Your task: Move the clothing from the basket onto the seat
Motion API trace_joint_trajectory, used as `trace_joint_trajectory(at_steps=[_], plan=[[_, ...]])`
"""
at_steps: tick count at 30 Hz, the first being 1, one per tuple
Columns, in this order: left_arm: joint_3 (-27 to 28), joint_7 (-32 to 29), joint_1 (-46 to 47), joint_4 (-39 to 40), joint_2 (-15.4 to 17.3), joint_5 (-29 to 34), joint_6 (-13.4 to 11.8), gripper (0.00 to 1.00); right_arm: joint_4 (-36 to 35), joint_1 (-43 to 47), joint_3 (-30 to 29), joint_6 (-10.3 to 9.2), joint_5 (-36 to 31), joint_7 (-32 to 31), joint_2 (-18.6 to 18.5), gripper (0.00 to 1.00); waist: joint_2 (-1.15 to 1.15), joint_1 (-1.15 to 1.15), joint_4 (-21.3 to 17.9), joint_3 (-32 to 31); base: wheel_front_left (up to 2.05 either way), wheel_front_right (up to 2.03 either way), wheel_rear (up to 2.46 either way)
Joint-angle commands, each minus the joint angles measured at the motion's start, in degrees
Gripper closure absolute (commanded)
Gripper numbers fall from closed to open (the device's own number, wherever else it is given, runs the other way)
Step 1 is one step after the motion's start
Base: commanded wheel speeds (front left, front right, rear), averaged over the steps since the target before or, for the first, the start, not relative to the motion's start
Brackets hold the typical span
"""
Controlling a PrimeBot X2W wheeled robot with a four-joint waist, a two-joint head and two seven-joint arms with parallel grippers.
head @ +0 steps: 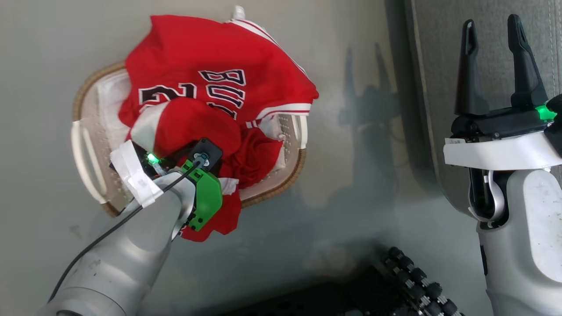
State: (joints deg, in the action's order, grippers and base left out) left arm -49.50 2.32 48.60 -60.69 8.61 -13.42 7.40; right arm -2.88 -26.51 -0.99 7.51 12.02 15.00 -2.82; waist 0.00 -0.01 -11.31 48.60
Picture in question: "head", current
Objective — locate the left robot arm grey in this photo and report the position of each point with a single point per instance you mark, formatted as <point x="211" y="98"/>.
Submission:
<point x="123" y="254"/>

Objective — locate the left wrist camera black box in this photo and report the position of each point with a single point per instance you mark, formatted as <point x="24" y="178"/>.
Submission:
<point x="210" y="150"/>

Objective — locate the red basketball jersey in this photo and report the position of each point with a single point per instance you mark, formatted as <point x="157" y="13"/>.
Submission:
<point x="197" y="48"/>

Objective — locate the grey fabric sofa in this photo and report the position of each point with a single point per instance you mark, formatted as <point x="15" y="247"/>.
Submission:
<point x="434" y="66"/>

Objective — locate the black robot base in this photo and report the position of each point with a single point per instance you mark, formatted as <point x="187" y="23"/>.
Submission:
<point x="342" y="298"/>

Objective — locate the white garment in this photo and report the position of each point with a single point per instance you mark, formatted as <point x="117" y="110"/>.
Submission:
<point x="145" y="125"/>

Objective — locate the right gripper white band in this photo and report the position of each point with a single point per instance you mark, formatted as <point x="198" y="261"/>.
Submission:
<point x="496" y="151"/>

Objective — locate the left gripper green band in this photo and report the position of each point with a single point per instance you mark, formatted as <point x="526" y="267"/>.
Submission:
<point x="208" y="193"/>

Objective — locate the cream laundry basket brown rim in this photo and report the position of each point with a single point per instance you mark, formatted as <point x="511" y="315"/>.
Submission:
<point x="94" y="153"/>

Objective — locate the white cloth basket liner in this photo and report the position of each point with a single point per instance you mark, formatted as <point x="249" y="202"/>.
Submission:
<point x="109" y="105"/>

